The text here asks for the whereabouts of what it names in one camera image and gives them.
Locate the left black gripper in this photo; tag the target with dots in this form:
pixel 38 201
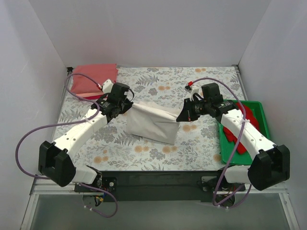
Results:
pixel 126 106

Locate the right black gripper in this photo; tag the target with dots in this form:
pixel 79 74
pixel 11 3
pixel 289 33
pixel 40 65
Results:
pixel 188 111

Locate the white printed t-shirt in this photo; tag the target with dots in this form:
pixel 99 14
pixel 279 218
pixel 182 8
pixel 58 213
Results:
pixel 152 121

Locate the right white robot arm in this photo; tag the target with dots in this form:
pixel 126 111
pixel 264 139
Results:
pixel 270 163

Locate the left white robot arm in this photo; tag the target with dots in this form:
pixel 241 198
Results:
pixel 55 159

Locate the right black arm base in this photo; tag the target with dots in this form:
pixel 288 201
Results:
pixel 208 184

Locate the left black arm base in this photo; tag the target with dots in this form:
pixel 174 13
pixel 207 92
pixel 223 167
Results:
pixel 99 194

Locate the folded crimson t-shirt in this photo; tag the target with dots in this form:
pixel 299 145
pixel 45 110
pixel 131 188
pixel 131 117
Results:
pixel 93 96

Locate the folded salmon pink t-shirt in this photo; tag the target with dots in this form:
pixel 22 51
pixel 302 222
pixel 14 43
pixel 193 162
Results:
pixel 86 77

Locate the folded light peach t-shirt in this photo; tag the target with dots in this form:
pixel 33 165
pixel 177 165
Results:
pixel 83 92

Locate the green plastic tray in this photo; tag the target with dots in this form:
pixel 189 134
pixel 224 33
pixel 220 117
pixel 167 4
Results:
pixel 226 146

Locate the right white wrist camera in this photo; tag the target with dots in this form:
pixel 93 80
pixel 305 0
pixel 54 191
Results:
pixel 191 89

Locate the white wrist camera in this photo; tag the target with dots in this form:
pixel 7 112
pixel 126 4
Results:
pixel 191 89
pixel 106 87

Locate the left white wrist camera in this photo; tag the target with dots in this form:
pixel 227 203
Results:
pixel 106 87

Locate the aluminium frame rail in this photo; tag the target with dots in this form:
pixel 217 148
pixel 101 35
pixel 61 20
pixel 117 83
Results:
pixel 42 187

